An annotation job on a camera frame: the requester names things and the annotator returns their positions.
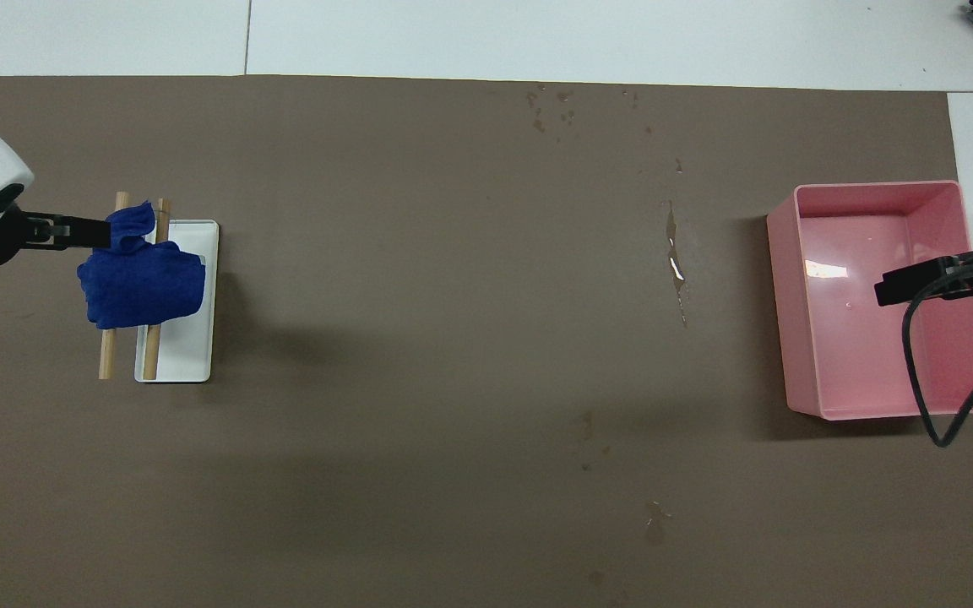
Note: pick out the white towel rack wooden rods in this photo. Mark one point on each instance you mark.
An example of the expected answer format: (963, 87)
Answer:
(191, 338)

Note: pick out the blue towel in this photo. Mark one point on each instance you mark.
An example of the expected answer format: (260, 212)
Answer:
(140, 287)

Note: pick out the brown table mat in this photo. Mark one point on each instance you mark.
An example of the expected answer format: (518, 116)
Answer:
(453, 338)

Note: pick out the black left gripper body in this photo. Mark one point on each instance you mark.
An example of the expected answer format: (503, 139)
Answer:
(5, 241)

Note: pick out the pink plastic bin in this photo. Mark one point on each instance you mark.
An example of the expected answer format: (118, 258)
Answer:
(858, 363)

